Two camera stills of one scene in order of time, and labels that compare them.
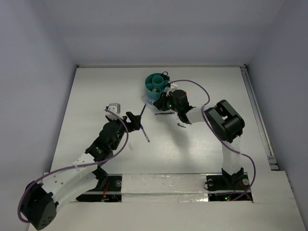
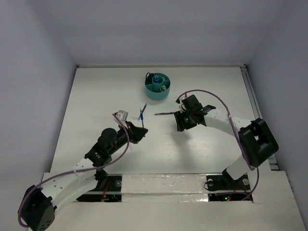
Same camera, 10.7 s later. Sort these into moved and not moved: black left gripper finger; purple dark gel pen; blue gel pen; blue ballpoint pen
Moved: black left gripper finger; blue ballpoint pen
Not moved: purple dark gel pen; blue gel pen
